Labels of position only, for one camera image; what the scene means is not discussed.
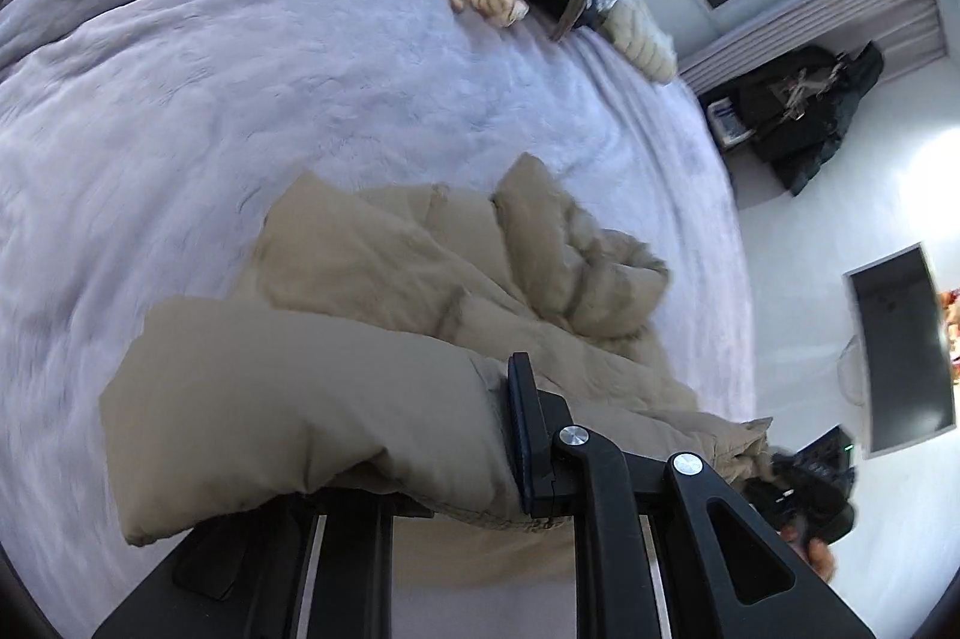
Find beige puffer jacket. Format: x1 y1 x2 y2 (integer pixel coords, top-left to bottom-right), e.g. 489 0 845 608
99 152 775 586

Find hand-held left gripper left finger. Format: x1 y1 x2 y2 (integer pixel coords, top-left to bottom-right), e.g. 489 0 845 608
92 495 396 639

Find grey pleated curtain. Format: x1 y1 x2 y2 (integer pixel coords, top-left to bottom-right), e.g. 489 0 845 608
679 0 942 94

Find wall mounted television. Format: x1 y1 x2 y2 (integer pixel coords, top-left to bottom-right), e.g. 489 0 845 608
844 243 947 458

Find lilac bed blanket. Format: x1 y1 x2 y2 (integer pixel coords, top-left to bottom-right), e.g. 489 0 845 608
0 0 757 639

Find printed picture frame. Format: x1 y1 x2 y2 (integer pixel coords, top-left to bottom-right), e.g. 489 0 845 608
706 97 752 148

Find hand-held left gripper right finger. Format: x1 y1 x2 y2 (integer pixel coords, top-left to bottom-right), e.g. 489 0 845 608
507 352 857 639

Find dark navy garment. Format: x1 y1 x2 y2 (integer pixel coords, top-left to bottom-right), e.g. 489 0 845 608
540 0 612 34

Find person's right hand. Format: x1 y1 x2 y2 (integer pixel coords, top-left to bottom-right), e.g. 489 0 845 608
778 520 839 584

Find hanging dark coats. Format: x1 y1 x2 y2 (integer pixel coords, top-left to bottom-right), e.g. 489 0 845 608
730 41 884 199

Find folded cream puffer jacket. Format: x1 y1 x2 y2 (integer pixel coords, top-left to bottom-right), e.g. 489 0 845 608
598 0 679 83

